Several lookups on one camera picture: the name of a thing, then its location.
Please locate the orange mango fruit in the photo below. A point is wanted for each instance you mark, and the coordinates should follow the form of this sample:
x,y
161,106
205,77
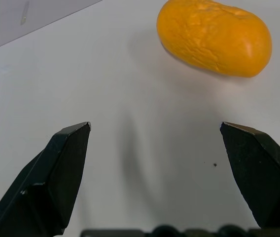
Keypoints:
x,y
211,37

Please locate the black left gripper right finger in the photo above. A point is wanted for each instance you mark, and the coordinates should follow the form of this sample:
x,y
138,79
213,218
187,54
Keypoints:
x,y
258,172

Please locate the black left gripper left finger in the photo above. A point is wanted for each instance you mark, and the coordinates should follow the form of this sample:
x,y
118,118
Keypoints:
x,y
46,182

